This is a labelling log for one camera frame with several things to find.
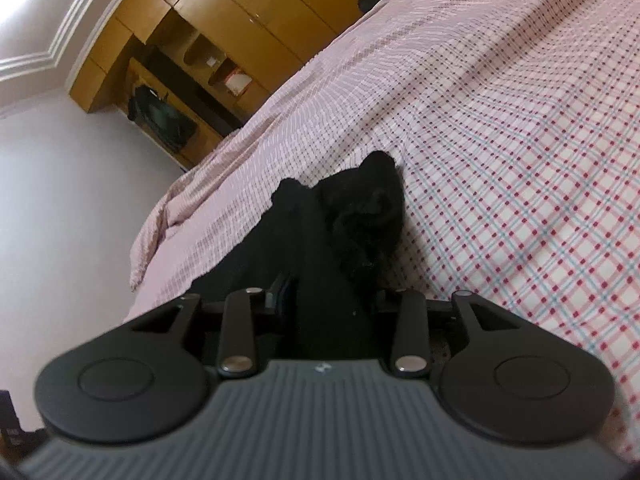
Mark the white plastic container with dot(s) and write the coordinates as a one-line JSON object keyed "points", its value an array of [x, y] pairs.
{"points": [[237, 83]]}

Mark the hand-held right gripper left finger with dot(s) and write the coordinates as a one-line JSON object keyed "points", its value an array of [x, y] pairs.
{"points": [[283, 294]]}

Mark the black garment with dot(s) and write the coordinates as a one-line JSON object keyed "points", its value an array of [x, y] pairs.
{"points": [[320, 240]]}

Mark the pink checked blanket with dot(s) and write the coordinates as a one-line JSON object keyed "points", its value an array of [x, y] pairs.
{"points": [[475, 135]]}

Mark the wooden wardrobe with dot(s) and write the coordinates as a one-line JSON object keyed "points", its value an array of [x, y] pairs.
{"points": [[240, 20]]}

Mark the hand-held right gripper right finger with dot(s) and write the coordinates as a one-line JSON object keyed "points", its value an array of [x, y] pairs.
{"points": [[411, 320]]}

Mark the small black bag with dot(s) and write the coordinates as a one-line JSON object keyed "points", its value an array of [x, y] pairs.
{"points": [[370, 2]]}

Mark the dark hanging jacket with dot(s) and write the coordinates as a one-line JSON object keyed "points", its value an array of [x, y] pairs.
{"points": [[162, 116]]}

